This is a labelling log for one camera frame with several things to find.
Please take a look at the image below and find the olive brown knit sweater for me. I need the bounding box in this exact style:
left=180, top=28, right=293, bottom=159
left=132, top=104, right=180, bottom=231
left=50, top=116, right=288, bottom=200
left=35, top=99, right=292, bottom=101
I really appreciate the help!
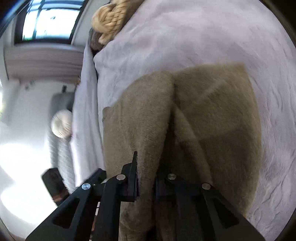
left=103, top=64, right=262, bottom=240

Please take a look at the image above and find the light grey bed sheet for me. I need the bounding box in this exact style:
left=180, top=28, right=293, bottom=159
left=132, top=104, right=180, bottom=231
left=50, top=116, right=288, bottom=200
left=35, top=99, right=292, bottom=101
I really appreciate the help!
left=70, top=44, right=105, bottom=187

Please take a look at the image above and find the round white pleated cushion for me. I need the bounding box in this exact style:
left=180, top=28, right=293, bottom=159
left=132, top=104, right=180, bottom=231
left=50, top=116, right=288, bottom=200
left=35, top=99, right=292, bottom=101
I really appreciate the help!
left=51, top=109, right=73, bottom=139

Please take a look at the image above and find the grey upholstered chair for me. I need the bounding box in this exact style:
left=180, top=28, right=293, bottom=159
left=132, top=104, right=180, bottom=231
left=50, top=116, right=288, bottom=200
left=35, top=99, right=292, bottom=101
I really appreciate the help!
left=49, top=92, right=75, bottom=116

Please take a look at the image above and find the grey pleated curtain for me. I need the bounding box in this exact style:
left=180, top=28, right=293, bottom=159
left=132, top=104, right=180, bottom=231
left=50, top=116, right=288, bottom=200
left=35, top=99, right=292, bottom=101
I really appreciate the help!
left=4, top=43, right=84, bottom=83

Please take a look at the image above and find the dark brown fuzzy pillow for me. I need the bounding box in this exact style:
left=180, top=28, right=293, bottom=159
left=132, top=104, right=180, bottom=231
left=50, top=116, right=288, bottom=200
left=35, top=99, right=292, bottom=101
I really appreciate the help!
left=88, top=28, right=104, bottom=52

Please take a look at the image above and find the light grey plush bed blanket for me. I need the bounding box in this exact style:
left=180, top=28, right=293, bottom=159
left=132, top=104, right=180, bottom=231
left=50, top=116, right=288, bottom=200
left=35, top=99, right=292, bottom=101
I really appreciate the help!
left=94, top=1, right=295, bottom=240

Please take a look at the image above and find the window with dark frame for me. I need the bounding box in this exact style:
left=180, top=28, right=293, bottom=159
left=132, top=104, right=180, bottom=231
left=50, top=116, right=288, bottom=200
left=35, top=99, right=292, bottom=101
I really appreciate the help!
left=14, top=0, right=88, bottom=44

